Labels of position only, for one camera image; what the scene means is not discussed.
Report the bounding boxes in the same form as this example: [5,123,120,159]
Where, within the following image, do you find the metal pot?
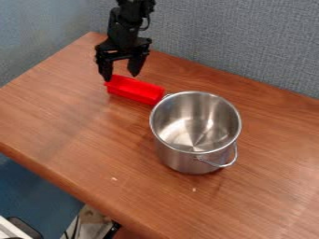
[149,91,241,175]

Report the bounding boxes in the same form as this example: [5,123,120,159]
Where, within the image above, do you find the red plastic block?
[104,75,164,105]

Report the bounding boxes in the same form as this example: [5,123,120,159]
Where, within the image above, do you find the table leg frame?
[60,204,121,239]

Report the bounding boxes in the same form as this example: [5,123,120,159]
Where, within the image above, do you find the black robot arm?
[95,0,156,82]

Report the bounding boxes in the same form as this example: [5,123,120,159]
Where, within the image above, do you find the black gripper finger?
[127,52,148,77]
[96,59,113,82]

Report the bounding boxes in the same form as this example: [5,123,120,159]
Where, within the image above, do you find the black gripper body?
[95,7,152,63]

